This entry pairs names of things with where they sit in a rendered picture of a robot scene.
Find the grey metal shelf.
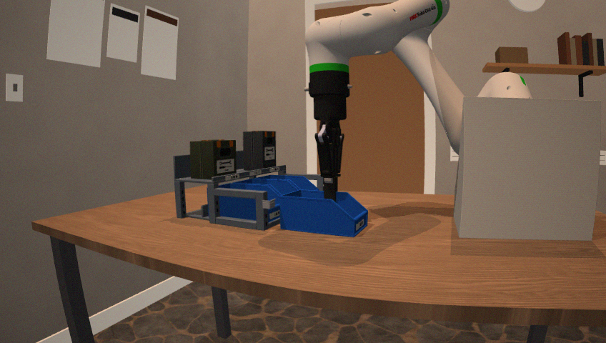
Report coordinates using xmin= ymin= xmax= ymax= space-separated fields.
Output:
xmin=173 ymin=150 xmax=324 ymax=231

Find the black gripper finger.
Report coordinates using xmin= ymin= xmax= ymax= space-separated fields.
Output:
xmin=314 ymin=124 xmax=337 ymax=202
xmin=335 ymin=128 xmax=344 ymax=192

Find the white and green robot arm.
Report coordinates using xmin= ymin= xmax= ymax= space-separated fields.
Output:
xmin=304 ymin=0 xmax=533 ymax=155

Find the blue bin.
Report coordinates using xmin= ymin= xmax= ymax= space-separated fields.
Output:
xmin=219 ymin=183 xmax=279 ymax=222
xmin=254 ymin=175 xmax=317 ymax=190
xmin=232 ymin=179 xmax=298 ymax=196
xmin=279 ymin=189 xmax=367 ymax=237

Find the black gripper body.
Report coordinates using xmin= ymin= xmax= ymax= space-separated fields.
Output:
xmin=314 ymin=96 xmax=347 ymax=143

